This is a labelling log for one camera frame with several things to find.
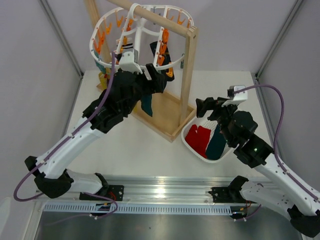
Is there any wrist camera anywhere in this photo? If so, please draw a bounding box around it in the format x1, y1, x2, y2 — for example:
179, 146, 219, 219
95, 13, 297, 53
117, 48, 143, 74
222, 85, 248, 107

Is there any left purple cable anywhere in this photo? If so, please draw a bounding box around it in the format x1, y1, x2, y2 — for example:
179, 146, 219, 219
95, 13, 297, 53
13, 51, 118, 220

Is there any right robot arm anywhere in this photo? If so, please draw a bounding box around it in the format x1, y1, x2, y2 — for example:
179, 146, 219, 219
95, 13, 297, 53
195, 97, 320, 238

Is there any wooden hanger stand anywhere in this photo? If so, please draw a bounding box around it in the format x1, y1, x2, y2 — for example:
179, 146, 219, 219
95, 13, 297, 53
85, 0, 196, 142

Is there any red sock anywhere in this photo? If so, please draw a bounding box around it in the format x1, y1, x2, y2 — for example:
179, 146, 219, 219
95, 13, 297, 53
185, 124, 211, 159

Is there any aluminium mounting rail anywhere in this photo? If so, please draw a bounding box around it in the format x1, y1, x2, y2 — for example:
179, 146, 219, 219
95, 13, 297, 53
34, 174, 278, 216

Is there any white round clip hanger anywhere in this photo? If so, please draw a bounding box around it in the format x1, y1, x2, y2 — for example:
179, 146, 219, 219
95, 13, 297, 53
89, 0, 198, 78

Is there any dark teal sock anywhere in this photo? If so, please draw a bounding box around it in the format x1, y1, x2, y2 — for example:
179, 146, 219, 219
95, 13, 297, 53
205, 124, 226, 161
140, 94, 153, 117

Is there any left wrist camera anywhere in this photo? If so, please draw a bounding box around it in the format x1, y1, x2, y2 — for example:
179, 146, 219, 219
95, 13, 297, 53
117, 48, 143, 74

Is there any white striped sock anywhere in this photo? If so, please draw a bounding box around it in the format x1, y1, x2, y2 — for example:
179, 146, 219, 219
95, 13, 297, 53
118, 36, 134, 54

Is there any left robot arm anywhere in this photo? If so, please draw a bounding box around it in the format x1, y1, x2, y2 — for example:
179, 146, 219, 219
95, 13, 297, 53
25, 63, 167, 200

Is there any dark navy patterned sock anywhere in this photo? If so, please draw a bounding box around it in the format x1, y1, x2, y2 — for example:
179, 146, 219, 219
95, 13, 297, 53
149, 41, 175, 82

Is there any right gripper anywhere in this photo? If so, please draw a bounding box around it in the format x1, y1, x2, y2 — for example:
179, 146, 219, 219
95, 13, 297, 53
195, 97, 239, 146

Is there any yellow sock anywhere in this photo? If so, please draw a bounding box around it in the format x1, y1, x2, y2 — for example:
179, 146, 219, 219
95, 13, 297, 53
96, 70, 111, 92

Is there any white perforated plastic basket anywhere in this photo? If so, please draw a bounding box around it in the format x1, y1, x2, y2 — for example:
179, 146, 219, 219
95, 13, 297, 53
181, 117, 232, 164

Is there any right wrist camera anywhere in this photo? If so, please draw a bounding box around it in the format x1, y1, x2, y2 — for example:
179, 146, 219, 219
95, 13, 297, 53
222, 85, 248, 107

